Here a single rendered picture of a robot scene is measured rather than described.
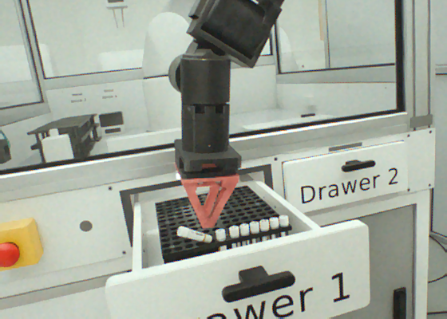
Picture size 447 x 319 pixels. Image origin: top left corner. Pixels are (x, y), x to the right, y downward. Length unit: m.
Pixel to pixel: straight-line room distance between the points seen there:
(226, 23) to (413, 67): 0.56
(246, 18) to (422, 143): 0.60
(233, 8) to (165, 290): 0.30
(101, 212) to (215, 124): 0.36
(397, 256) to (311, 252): 0.59
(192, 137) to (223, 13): 0.14
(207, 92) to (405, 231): 0.69
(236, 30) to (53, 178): 0.43
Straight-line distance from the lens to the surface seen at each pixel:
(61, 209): 0.73
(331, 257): 0.44
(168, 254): 0.49
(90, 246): 0.74
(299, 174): 0.75
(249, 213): 0.58
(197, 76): 0.41
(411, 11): 0.89
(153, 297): 0.40
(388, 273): 1.00
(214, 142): 0.42
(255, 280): 0.38
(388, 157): 0.85
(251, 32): 0.42
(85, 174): 0.71
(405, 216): 0.96
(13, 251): 0.69
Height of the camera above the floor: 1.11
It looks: 14 degrees down
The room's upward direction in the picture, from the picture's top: 6 degrees counter-clockwise
